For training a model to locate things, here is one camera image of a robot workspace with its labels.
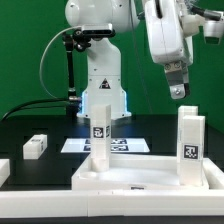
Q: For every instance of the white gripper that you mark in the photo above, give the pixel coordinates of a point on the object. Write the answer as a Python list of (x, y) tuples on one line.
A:
[(168, 45)]

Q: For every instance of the white desk tabletop tray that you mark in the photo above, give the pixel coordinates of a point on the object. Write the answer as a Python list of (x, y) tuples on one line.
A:
[(129, 172)]

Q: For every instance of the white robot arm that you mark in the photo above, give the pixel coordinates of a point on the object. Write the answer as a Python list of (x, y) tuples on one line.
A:
[(103, 58)]

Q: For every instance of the AprilTag marker sheet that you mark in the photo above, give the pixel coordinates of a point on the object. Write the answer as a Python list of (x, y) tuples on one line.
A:
[(118, 145)]

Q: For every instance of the white left fence piece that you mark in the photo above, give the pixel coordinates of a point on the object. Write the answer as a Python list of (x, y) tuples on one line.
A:
[(4, 170)]

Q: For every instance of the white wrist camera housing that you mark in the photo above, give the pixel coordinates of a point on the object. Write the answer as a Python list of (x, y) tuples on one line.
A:
[(212, 23)]

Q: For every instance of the black camera on stand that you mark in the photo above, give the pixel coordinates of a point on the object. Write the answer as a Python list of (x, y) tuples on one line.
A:
[(95, 31)]

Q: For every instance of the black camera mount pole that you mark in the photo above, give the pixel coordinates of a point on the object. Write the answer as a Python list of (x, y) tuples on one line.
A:
[(73, 100)]

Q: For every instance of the white front fence wall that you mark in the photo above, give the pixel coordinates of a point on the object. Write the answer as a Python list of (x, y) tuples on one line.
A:
[(68, 203)]

